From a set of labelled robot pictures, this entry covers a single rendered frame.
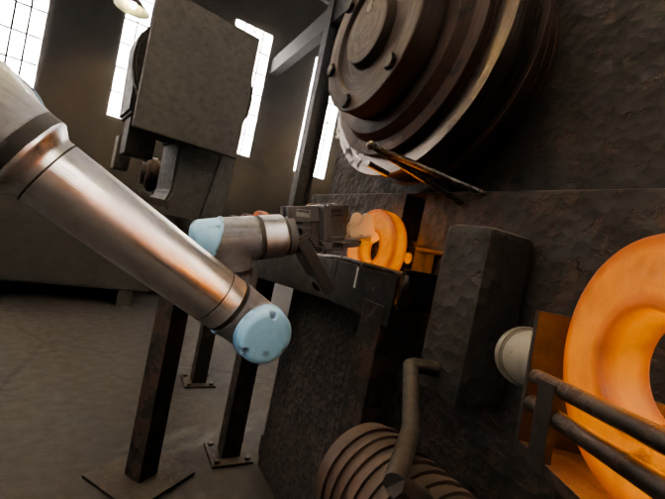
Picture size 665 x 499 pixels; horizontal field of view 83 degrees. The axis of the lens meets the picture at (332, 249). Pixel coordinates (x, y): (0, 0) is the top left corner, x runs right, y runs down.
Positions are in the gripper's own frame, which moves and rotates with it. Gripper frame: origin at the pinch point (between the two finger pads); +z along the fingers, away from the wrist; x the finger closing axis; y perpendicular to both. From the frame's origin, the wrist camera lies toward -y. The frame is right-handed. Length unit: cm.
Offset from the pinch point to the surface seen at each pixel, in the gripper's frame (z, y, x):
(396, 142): -1.7, 17.8, -8.4
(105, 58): -43, 329, 996
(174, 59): 1, 110, 253
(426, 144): -0.2, 16.8, -14.0
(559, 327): -15.4, -1.6, -45.4
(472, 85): 1.8, 24.3, -21.4
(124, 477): -50, -65, 46
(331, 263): -6.6, -5.5, 7.3
